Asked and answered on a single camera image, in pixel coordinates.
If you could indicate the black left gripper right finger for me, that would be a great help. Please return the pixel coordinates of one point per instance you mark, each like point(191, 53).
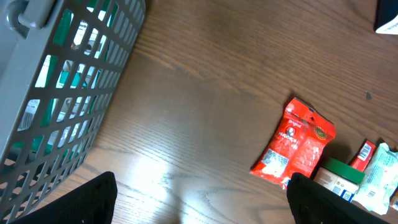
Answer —
point(311, 203)

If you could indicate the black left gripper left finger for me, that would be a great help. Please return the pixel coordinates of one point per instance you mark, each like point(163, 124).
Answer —
point(90, 203)

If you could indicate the mint green wipes pack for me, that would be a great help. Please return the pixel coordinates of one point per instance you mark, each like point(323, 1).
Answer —
point(380, 181)

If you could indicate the green white package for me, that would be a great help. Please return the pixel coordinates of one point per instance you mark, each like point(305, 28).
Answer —
point(77, 75)

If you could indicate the white barcode scanner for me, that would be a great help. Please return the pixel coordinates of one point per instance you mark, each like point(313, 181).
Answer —
point(386, 17)

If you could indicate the green lid jar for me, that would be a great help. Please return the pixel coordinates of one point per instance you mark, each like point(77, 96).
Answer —
point(339, 178)

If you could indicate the red snack bag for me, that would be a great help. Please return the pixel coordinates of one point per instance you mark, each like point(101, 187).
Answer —
point(296, 146)

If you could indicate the red stick sachet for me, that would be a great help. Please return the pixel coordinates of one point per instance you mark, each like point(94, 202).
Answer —
point(363, 157)

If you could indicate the grey plastic shopping basket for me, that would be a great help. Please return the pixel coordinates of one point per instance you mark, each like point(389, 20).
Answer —
point(26, 27)

